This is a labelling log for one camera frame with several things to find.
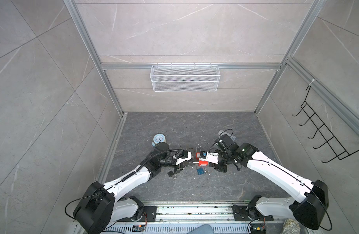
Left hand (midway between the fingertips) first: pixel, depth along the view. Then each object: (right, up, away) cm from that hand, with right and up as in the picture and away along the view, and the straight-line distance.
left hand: (194, 159), depth 73 cm
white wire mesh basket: (-4, +51, +27) cm, 58 cm away
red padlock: (+4, -1, -3) cm, 5 cm away
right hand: (+10, -1, +4) cm, 11 cm away
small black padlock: (-13, -12, +12) cm, 21 cm away
